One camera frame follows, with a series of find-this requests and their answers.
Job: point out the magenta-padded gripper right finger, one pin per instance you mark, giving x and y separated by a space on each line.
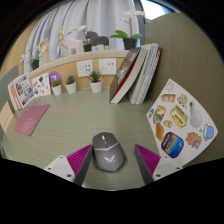
150 160

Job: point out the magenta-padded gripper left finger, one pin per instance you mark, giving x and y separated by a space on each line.
78 160

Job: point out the grey computer mouse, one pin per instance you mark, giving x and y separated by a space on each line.
108 153

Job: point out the dark pink mouse pad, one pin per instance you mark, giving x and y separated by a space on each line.
31 119

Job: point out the large colourful sticker sheet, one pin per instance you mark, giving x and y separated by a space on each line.
181 123

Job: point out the thick white-paged book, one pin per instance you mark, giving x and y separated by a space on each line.
138 83

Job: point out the white sticker sheet, small drawings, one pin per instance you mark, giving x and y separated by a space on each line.
41 85

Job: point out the beige card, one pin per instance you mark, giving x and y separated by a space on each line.
6 116

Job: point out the round purple number sign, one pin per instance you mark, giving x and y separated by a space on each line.
54 76

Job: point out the black-covered book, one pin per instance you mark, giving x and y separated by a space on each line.
125 76

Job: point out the red-edged photo magazine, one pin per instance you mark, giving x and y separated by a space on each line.
23 90

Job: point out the white book behind magazine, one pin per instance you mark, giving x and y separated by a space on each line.
12 98

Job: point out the small white orchid, black pot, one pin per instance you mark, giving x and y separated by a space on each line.
35 63

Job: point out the green felt partition panel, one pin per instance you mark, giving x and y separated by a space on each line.
193 50
6 80

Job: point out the pink horse figure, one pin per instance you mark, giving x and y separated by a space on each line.
75 46

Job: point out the white orchid behind horses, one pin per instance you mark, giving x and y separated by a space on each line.
87 46

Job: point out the wooden hand model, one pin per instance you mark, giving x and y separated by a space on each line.
44 48

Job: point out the large white orchid, black pot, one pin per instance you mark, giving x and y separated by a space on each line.
129 42

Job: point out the wooden artist mannequin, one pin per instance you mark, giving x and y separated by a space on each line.
60 40

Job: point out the dark grey horse figure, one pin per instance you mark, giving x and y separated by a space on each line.
98 39

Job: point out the light grey curtain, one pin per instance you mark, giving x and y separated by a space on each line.
100 16

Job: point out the white wall socket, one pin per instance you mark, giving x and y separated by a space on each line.
85 68
107 66

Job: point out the window with dark frame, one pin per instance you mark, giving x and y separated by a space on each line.
151 6

